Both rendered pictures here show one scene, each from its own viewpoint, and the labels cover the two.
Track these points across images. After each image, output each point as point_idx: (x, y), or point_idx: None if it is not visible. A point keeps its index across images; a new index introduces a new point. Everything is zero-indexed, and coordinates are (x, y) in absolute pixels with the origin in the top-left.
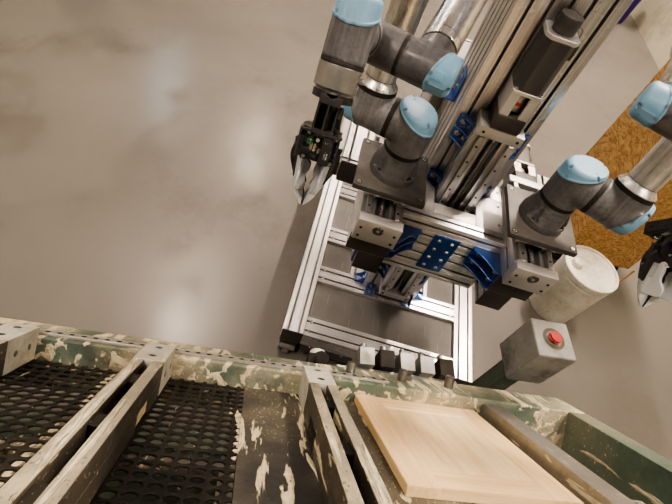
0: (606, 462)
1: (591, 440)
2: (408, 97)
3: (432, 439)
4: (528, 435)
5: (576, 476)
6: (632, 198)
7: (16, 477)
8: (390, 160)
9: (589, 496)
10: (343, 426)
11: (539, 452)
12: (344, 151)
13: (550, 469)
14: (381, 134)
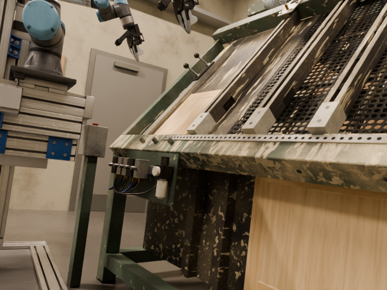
0: (146, 125)
1: (138, 128)
2: None
3: (192, 113)
4: (164, 114)
5: (181, 97)
6: None
7: (315, 44)
8: (59, 61)
9: (186, 95)
10: (226, 87)
11: (171, 110)
12: (7, 84)
13: (177, 107)
14: (59, 41)
